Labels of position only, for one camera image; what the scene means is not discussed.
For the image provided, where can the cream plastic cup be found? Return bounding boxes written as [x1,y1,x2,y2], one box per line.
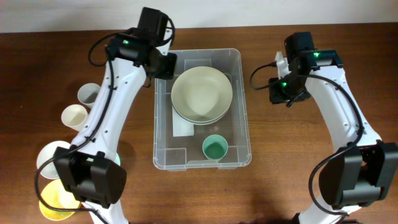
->
[61,105,88,132]

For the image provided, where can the left black cable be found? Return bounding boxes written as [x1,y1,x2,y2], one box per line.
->
[34,18,177,224]

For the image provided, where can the grey plastic cup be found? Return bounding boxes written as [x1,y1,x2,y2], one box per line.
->
[77,83,101,108]

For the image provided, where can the black cable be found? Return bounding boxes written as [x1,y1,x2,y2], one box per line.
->
[34,18,177,224]
[249,61,366,218]

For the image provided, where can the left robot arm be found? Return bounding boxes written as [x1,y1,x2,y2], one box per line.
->
[53,7,177,223]

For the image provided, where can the right black cable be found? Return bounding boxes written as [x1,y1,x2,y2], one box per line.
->
[249,61,366,218]

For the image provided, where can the yellow small bowl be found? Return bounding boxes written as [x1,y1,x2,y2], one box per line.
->
[39,179,81,221]

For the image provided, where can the mint green plastic cup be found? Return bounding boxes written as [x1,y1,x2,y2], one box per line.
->
[202,134,228,161]

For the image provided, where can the white small bowl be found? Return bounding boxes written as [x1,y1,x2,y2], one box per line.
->
[36,141,70,179]

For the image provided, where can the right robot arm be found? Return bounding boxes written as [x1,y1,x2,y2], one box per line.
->
[269,32,397,223]

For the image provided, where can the mint green small bowl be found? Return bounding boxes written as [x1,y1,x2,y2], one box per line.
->
[114,154,121,166]

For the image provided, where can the cream large bowl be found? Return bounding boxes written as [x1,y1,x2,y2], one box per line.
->
[172,103,231,125]
[170,66,233,104]

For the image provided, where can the clear plastic storage bin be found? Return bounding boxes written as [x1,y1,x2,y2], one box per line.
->
[153,49,252,171]

